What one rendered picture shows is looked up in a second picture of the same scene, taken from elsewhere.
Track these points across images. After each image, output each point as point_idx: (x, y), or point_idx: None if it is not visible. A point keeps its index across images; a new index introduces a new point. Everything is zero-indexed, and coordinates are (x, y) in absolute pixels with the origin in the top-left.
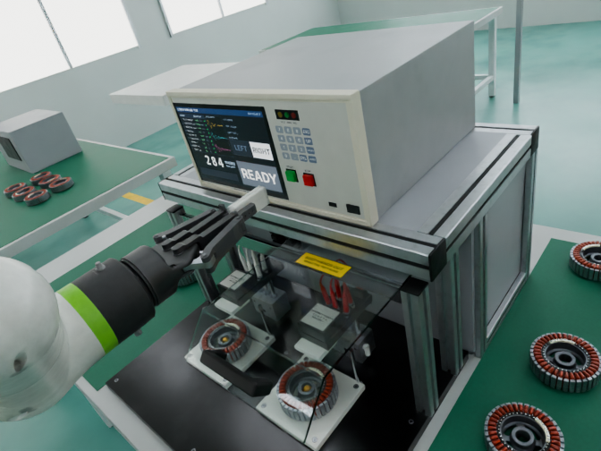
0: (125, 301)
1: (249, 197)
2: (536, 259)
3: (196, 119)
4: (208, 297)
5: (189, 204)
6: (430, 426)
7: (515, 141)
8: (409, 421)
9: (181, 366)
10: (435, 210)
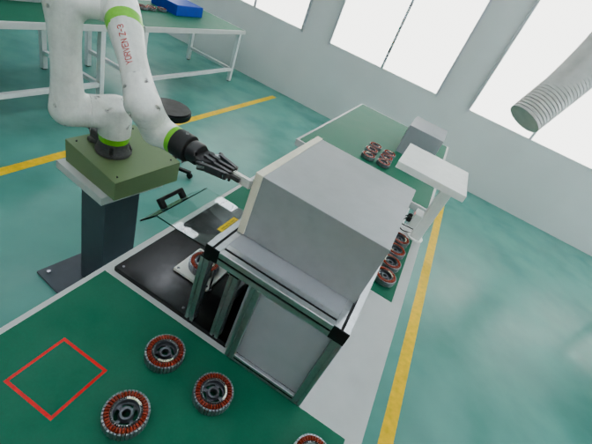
0: (175, 144)
1: (242, 176)
2: (317, 418)
3: None
4: None
5: None
6: (182, 320)
7: (324, 314)
8: (183, 307)
9: None
10: (246, 255)
